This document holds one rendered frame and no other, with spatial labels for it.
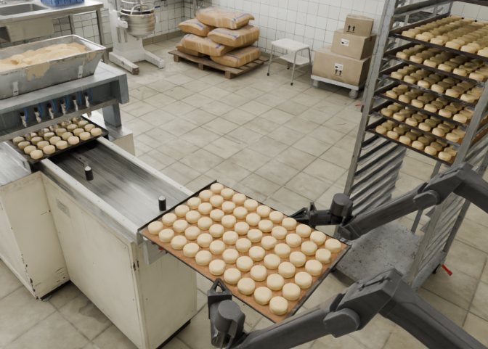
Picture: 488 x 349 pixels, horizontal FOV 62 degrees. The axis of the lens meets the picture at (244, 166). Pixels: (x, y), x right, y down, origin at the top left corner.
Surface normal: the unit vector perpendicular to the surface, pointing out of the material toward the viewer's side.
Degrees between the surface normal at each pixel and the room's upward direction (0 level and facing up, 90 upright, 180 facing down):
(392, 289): 16
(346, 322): 83
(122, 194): 0
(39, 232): 90
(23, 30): 91
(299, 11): 90
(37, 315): 0
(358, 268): 0
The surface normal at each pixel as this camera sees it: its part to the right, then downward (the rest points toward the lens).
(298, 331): -0.59, 0.28
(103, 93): 0.76, 0.39
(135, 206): 0.05, -0.83
